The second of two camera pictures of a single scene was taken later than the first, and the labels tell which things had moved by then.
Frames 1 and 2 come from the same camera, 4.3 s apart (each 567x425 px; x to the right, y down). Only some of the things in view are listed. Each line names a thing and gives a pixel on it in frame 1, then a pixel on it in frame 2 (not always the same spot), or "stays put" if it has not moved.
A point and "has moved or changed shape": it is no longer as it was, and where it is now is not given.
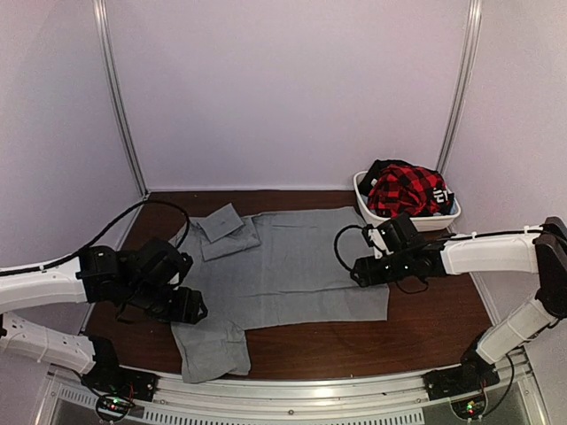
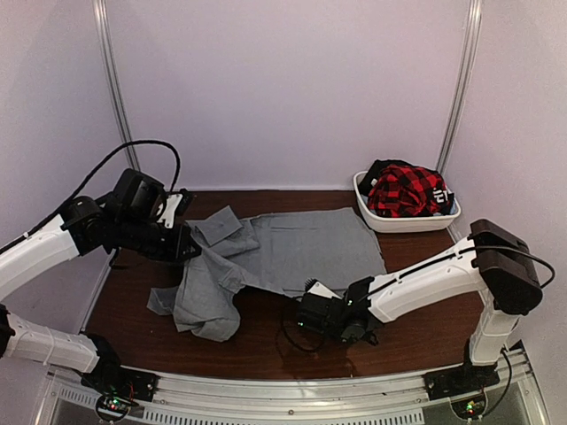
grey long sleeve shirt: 261,272 has moved or changed shape
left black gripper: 185,309 to 172,252
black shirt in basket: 443,197 stays put
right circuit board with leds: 469,408 stays put
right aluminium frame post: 472,31 stays put
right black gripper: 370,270 to 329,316
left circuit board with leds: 112,406 stays put
